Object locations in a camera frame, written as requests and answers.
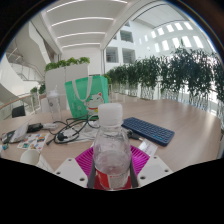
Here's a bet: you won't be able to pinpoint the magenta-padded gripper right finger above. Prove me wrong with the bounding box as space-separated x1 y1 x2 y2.
128 144 175 189

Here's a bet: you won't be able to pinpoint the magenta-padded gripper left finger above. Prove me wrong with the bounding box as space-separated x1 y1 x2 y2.
53 146 98 190

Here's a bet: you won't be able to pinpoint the clear plastic water bottle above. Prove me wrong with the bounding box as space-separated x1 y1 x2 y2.
92 102 133 191

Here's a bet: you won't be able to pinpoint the white paper card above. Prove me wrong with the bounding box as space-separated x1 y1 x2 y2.
137 139 159 158

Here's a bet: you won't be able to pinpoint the flat round red coaster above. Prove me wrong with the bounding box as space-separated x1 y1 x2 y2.
89 168 135 192

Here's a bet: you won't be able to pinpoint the dark blue keyboard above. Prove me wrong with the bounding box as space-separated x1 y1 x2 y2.
121 116 176 147

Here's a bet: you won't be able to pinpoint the colourful sticker sheet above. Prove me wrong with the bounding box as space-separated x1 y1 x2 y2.
16 132 51 152

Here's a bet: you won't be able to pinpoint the white charger block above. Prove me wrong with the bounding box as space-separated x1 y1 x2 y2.
42 122 59 131

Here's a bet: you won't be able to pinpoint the black charger block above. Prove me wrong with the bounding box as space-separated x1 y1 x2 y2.
26 122 45 134

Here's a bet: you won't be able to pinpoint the clear lidded tumbler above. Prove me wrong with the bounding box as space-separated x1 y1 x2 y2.
46 88 64 124

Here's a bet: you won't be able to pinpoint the green tote bag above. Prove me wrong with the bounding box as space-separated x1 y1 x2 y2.
63 74 110 120

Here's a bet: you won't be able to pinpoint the black chair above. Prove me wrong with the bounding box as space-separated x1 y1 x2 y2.
11 104 27 119

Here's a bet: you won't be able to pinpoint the small planter with green plants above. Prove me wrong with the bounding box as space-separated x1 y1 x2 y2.
29 83 47 97

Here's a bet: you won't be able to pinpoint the row of green hedge plants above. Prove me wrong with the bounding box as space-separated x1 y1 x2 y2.
102 45 224 113

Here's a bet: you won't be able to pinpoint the white planter cabinet with plants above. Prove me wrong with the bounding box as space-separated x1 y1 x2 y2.
43 56 91 101

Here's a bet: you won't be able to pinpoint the ceiling light strips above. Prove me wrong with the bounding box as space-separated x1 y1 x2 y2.
45 0 130 50

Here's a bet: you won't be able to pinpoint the black tangled cables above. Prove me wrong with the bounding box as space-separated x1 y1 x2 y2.
45 114 102 146

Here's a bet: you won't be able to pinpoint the white mug with gold handle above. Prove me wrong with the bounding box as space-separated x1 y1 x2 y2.
19 148 55 174

